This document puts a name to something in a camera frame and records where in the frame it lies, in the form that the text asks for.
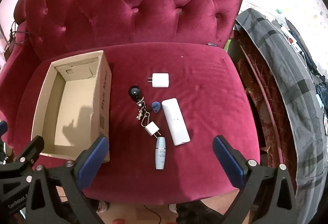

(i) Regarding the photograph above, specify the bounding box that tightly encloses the white remote control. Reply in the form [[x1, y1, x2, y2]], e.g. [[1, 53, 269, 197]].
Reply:
[[162, 98, 190, 147]]

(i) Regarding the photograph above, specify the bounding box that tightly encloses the white power strip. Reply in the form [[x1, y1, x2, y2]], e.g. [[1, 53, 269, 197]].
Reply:
[[280, 26, 301, 54]]

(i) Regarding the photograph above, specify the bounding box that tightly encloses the thin black floor cable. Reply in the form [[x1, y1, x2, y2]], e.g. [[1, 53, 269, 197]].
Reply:
[[143, 204, 162, 224]]

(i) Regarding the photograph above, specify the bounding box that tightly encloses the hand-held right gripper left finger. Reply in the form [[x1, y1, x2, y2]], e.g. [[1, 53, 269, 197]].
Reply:
[[26, 135, 109, 224]]

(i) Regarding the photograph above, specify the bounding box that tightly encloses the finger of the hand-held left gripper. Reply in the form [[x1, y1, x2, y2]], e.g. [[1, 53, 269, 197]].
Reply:
[[0, 121, 8, 142], [0, 135, 44, 181]]

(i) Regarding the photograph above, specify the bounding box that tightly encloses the large white wall charger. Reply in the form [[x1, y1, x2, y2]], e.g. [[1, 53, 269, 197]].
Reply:
[[147, 73, 170, 88]]

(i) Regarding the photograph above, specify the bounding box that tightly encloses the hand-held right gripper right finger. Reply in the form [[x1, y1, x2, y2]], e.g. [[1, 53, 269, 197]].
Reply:
[[213, 135, 299, 224]]

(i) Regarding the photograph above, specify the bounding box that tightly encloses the black key fob with keys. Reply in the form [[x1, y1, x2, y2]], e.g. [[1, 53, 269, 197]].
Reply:
[[128, 85, 152, 127]]

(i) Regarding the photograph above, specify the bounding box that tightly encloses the cardboard box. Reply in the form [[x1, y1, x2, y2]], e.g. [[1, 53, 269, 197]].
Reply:
[[31, 50, 112, 163]]

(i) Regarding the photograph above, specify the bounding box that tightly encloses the small white wall charger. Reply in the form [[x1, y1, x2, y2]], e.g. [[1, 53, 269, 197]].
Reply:
[[145, 123, 162, 139]]

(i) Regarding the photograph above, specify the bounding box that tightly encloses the black cord with tag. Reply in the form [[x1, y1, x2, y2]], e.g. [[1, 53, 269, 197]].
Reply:
[[4, 20, 30, 53]]

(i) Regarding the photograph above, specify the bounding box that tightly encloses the grey plaid blanket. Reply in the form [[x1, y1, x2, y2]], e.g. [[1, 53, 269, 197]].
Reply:
[[235, 8, 328, 214]]

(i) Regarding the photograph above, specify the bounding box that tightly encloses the red velvet tufted armchair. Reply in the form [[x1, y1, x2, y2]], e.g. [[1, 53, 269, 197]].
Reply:
[[0, 0, 262, 205]]

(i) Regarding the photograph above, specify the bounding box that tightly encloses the dark blue clothing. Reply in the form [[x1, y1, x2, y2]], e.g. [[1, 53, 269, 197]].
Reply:
[[284, 18, 328, 78]]

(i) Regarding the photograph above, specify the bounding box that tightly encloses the red patterned rug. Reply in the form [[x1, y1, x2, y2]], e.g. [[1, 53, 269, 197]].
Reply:
[[225, 32, 298, 189]]

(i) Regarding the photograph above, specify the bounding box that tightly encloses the light blue cosmetic bottle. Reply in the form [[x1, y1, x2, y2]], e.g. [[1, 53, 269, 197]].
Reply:
[[155, 136, 166, 170]]

